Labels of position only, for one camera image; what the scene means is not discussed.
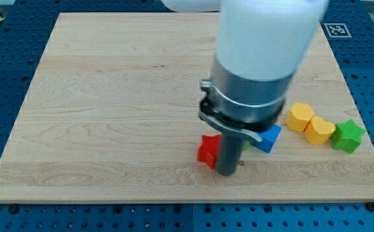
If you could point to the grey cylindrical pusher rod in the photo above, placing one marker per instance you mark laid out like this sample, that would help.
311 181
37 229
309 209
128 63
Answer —
228 155

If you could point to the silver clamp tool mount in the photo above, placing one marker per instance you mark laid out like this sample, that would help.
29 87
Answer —
241 107

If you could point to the red star block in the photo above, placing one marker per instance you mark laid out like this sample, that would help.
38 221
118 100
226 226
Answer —
208 150

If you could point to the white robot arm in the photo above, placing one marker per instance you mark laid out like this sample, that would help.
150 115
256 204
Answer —
260 46

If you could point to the green star block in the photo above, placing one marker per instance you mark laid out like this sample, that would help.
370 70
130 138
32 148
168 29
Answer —
347 136

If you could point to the green block behind rod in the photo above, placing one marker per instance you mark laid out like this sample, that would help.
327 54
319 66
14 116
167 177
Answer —
246 145

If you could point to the blue wooden block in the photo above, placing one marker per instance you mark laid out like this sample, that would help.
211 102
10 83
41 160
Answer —
269 138

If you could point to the yellow hexagon block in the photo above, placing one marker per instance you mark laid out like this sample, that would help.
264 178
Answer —
299 116

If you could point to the yellow heart block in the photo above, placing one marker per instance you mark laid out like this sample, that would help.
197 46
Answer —
318 131

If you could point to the fiducial marker tag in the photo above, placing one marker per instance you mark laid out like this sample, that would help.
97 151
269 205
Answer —
337 30

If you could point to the light wooden board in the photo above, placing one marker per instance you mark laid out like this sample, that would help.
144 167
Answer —
111 117

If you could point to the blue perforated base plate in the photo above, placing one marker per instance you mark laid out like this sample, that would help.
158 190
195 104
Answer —
23 37

